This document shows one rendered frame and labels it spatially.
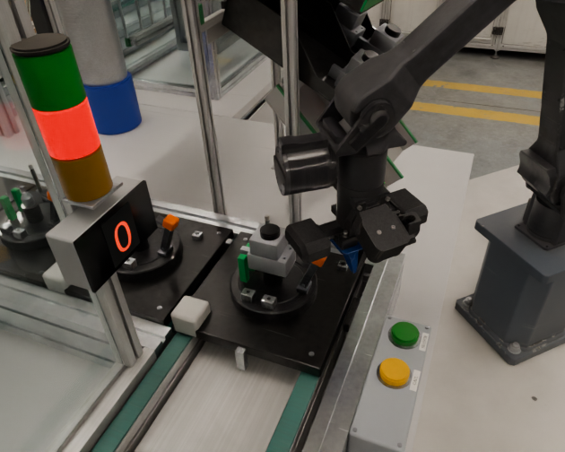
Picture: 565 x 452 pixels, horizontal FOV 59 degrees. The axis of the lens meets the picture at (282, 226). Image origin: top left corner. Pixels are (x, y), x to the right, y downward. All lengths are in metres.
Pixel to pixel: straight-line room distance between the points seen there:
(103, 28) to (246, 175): 0.56
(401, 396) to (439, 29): 0.45
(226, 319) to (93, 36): 0.97
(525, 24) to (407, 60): 4.21
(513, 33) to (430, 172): 3.50
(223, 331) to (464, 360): 0.40
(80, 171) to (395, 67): 0.33
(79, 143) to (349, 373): 0.46
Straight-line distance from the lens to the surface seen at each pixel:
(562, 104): 0.69
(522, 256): 0.79
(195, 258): 0.89
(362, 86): 0.54
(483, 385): 0.88
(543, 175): 0.74
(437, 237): 1.11
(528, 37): 4.77
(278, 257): 0.73
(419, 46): 0.55
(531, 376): 0.91
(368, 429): 0.68
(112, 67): 1.55
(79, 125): 0.51
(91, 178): 0.54
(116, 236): 0.58
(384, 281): 0.86
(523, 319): 0.87
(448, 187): 1.28
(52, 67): 0.49
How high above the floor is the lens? 1.55
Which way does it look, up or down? 38 degrees down
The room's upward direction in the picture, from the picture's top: 3 degrees counter-clockwise
